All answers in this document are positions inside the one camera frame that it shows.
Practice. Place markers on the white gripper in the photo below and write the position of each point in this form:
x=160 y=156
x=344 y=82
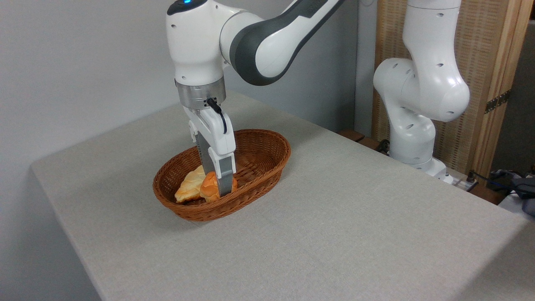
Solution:
x=217 y=133

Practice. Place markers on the round orange bread roll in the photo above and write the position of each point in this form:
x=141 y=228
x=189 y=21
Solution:
x=209 y=190

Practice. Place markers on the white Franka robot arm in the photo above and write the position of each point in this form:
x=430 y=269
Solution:
x=426 y=83

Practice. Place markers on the long pale bread loaf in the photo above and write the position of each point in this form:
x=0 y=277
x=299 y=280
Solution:
x=189 y=188

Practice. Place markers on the brown wicker basket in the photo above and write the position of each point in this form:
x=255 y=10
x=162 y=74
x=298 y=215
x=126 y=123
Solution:
x=261 y=163

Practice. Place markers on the wooden woven folding screen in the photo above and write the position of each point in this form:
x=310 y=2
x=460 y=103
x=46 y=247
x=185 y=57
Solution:
x=472 y=50

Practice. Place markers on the metal screen hinge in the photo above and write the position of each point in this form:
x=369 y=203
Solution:
x=496 y=101

